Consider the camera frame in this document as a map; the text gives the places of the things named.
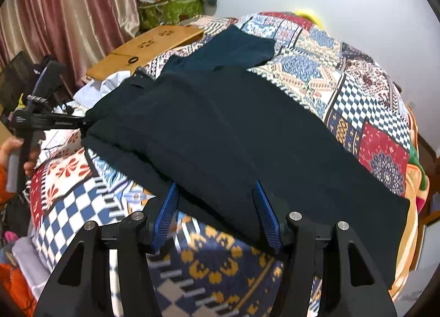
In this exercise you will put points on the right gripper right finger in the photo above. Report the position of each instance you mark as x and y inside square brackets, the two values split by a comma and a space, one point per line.
[351, 284]

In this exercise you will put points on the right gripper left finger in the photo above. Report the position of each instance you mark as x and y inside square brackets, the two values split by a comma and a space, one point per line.
[80, 282]

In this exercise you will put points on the dark navy pants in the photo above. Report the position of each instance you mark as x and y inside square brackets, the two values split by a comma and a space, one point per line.
[213, 127]

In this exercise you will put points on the white crumpled cloth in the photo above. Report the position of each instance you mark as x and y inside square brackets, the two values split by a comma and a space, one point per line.
[95, 90]

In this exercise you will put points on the pink striped curtain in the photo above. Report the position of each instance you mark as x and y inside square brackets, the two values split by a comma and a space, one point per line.
[79, 33]

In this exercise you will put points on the green fabric storage bag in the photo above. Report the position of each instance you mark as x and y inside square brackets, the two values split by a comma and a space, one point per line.
[167, 12]

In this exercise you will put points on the yellow pillow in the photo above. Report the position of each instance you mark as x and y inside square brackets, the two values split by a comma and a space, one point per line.
[310, 16]

